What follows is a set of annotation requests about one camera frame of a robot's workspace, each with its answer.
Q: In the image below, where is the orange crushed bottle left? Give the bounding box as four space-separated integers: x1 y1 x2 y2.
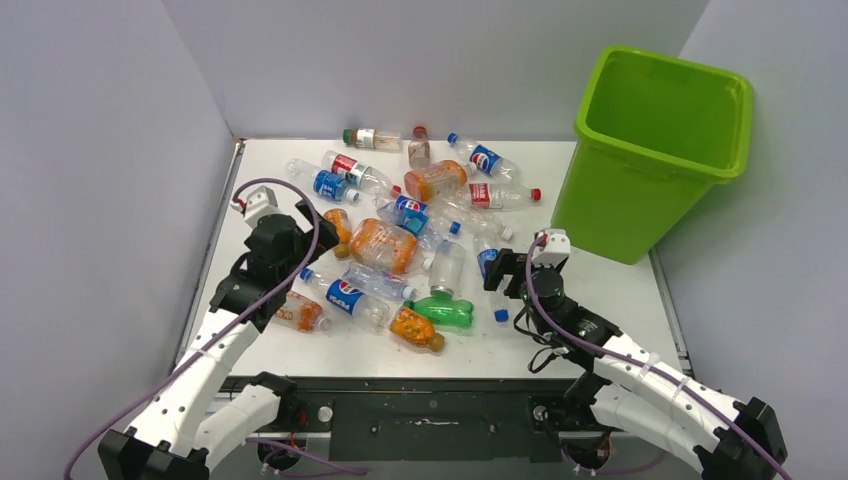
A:
274 291 332 332

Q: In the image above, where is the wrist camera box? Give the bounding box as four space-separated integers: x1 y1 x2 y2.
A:
532 228 571 268
229 186 281 228

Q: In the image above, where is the central pepsi bottle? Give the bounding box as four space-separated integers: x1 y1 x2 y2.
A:
373 195 462 238

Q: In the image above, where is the large orange crushed bottle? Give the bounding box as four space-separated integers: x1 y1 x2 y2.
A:
349 218 434 275

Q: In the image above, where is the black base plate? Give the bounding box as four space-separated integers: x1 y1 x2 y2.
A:
259 377 605 463

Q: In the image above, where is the purple cable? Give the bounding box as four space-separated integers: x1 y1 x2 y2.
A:
524 233 795 480
63 177 322 480

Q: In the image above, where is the red blue label bottle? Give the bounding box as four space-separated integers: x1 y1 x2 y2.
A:
322 150 401 198

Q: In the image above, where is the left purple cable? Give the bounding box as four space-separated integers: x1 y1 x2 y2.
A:
63 177 322 480

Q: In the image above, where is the green plastic bin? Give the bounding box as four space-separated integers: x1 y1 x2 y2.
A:
550 45 754 265

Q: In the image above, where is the blue label water bottle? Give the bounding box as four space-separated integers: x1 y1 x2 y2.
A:
285 158 360 204

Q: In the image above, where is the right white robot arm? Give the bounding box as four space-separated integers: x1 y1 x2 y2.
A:
478 249 789 479

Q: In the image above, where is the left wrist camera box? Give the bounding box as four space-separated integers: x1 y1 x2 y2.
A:
229 186 281 228

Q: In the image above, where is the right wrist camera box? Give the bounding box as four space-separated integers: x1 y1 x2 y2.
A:
532 228 571 268

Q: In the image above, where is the red label clear bottle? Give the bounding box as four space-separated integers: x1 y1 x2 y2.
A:
458 183 542 211

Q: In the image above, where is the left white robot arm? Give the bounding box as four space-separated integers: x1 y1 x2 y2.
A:
97 200 338 479

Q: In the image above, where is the orange bottle brown cap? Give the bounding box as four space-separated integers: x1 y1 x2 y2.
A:
389 306 445 352

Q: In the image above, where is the small orange bottle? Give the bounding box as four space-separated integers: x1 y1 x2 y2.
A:
323 208 352 259

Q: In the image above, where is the green cap brown bottle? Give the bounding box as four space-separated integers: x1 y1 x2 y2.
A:
342 128 403 152

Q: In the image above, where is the green plastic bottle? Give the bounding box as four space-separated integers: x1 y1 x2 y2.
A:
403 296 474 330

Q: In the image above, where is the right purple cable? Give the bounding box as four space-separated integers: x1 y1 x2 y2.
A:
524 233 795 480

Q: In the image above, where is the red cap small bottle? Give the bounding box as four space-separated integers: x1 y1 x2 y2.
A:
408 125 431 170

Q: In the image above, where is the clear bottle silver base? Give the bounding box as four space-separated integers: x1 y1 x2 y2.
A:
429 241 466 299

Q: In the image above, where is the orange bottle white cap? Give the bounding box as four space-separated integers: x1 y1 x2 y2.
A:
403 160 478 203

